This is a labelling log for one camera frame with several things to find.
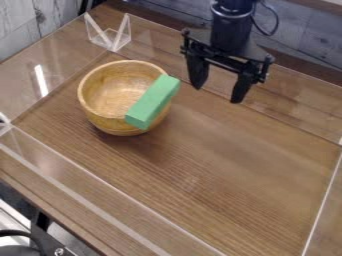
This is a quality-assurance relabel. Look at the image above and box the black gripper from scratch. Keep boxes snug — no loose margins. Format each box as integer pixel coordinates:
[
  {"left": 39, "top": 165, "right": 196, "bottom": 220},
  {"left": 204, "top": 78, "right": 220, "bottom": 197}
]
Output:
[{"left": 180, "top": 28, "right": 275, "bottom": 104}]

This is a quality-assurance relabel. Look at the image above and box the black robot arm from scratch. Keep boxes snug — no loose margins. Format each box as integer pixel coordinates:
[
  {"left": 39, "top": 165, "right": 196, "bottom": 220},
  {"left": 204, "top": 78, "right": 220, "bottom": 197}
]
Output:
[{"left": 180, "top": 0, "right": 279, "bottom": 104}]

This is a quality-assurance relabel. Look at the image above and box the green rectangular block stick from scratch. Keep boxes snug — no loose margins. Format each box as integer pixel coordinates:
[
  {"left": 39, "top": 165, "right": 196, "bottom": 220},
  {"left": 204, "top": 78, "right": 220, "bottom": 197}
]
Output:
[{"left": 124, "top": 75, "right": 180, "bottom": 130}]

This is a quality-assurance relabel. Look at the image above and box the wooden bowl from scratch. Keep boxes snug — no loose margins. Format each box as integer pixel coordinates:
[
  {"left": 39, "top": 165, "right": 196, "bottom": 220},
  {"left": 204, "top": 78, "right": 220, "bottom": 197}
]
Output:
[{"left": 77, "top": 60, "right": 171, "bottom": 136}]

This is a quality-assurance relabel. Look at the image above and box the clear acrylic tray wall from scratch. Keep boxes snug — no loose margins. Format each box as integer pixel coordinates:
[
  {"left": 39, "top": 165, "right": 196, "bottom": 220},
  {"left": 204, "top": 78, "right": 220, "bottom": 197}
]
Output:
[{"left": 0, "top": 113, "right": 224, "bottom": 256}]

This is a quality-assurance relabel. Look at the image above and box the black table leg bracket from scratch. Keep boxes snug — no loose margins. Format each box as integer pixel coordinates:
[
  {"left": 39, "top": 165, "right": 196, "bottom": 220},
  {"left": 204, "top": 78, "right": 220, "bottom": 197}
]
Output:
[{"left": 31, "top": 211, "right": 84, "bottom": 256}]

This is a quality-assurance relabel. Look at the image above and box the black cable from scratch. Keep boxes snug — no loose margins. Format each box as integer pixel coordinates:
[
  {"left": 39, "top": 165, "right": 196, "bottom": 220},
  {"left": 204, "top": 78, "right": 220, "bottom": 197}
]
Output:
[{"left": 0, "top": 229, "right": 33, "bottom": 244}]

